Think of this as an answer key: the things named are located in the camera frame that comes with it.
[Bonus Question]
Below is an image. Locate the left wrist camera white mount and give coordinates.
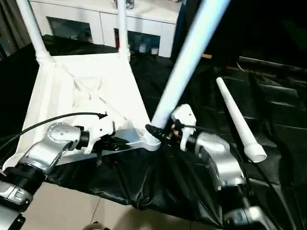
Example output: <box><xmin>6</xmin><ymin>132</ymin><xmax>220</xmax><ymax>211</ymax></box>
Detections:
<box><xmin>83</xmin><ymin>112</ymin><xmax>116</xmax><ymax>154</ymax></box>

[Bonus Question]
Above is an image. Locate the grey curtain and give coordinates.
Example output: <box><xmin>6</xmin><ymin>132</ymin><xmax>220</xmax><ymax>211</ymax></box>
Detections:
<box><xmin>0</xmin><ymin>0</ymin><xmax>32</xmax><ymax>60</ymax></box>

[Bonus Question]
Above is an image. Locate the dark brown round object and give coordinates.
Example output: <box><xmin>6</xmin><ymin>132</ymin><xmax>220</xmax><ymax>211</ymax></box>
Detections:
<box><xmin>83</xmin><ymin>221</ymin><xmax>107</xmax><ymax>230</ymax></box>

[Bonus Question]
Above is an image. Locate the black table mat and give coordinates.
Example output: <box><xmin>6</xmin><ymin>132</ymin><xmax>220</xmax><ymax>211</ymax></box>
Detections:
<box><xmin>0</xmin><ymin>33</ymin><xmax>307</xmax><ymax>230</ymax></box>

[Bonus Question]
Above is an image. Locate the white plastic table top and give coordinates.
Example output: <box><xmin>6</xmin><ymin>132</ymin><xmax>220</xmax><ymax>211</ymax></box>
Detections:
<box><xmin>1</xmin><ymin>53</ymin><xmax>162</xmax><ymax>171</ymax></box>

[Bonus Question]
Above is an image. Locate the white plastic table leg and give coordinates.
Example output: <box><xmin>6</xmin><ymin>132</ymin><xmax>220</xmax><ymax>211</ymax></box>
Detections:
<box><xmin>143</xmin><ymin>0</ymin><xmax>232</xmax><ymax>151</ymax></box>
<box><xmin>215</xmin><ymin>77</ymin><xmax>268</xmax><ymax>164</ymax></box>
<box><xmin>117</xmin><ymin>0</ymin><xmax>131</xmax><ymax>62</ymax></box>
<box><xmin>18</xmin><ymin>0</ymin><xmax>52</xmax><ymax>66</ymax></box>

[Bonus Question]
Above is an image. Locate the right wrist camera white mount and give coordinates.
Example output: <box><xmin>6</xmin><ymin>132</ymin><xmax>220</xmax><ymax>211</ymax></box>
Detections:
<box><xmin>170</xmin><ymin>104</ymin><xmax>197</xmax><ymax>151</ymax></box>

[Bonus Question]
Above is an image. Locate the black long bar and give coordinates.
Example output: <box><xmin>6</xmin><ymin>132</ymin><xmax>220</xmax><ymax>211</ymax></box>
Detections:
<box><xmin>239</xmin><ymin>56</ymin><xmax>307</xmax><ymax>72</ymax></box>

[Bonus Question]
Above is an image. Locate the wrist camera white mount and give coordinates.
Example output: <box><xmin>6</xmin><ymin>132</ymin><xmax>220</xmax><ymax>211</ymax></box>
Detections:
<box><xmin>83</xmin><ymin>112</ymin><xmax>116</xmax><ymax>154</ymax></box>
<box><xmin>170</xmin><ymin>104</ymin><xmax>197</xmax><ymax>151</ymax></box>

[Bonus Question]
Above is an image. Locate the white glass-door cabinet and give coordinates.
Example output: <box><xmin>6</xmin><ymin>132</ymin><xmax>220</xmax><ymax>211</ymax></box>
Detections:
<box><xmin>30</xmin><ymin>0</ymin><xmax>182</xmax><ymax>58</ymax></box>

